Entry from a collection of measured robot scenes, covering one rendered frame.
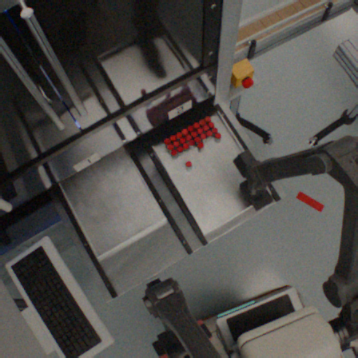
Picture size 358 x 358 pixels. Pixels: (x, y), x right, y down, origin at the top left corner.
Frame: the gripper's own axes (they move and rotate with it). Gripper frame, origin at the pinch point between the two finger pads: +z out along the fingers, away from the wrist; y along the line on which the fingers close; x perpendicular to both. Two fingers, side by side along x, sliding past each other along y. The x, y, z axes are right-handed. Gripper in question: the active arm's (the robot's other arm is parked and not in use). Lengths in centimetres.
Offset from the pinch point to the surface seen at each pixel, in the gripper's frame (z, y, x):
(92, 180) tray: -2, 34, 44
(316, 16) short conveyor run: -9, 47, -59
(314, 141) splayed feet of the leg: 83, 31, -65
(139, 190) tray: -1.0, 22.6, 31.2
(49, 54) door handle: -85, 20, 34
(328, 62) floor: 83, 69, -104
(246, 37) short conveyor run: -9, 52, -30
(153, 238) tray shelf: 1.1, 6.2, 34.8
